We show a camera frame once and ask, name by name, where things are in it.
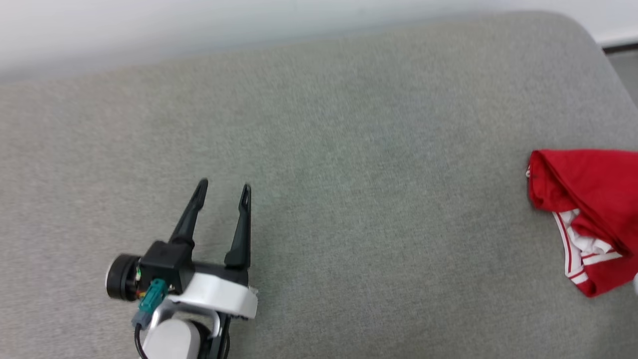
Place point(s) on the grey fabric sofa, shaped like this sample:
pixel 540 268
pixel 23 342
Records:
pixel 374 174

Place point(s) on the dark baseboard strip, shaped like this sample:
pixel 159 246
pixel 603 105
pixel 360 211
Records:
pixel 620 48

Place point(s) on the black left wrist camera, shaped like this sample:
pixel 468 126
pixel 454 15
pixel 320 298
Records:
pixel 162 259

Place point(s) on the red garment with white trim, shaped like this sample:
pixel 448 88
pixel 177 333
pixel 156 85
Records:
pixel 593 184

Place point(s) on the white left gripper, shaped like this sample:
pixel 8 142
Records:
pixel 224 294

